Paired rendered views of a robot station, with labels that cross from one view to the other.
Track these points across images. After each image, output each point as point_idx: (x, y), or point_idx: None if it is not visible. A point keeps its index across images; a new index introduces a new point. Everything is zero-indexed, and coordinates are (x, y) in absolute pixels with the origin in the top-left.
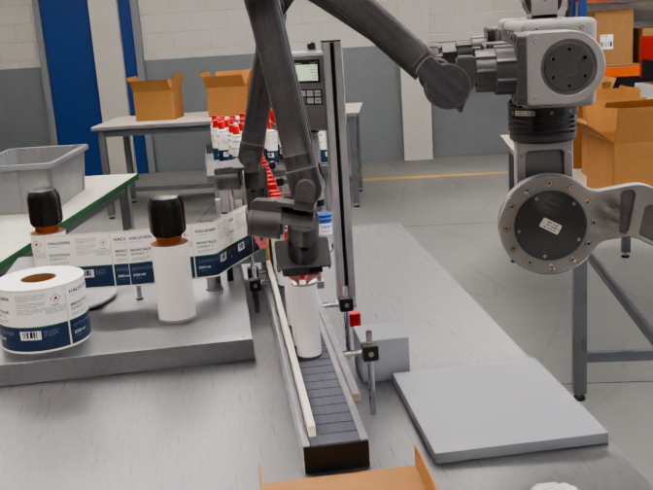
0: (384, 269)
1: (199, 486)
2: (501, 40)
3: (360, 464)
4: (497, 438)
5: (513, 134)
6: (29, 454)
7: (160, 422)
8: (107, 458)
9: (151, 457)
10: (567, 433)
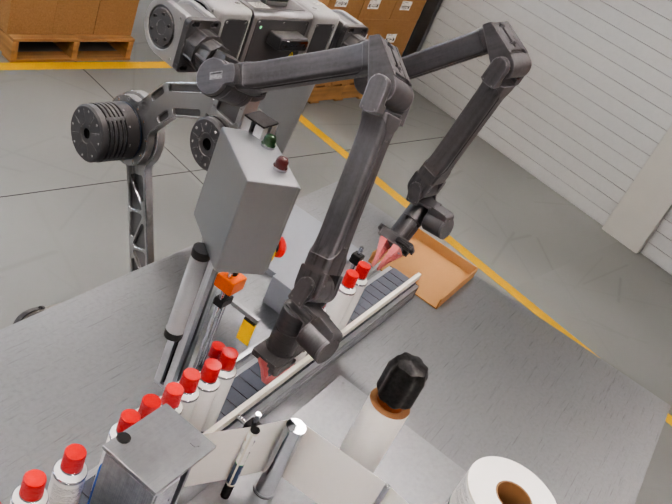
0: (7, 400)
1: (460, 331)
2: (247, 28)
3: None
4: None
5: (263, 95)
6: (527, 427)
7: (444, 386)
8: (489, 385)
9: (468, 366)
10: (302, 211)
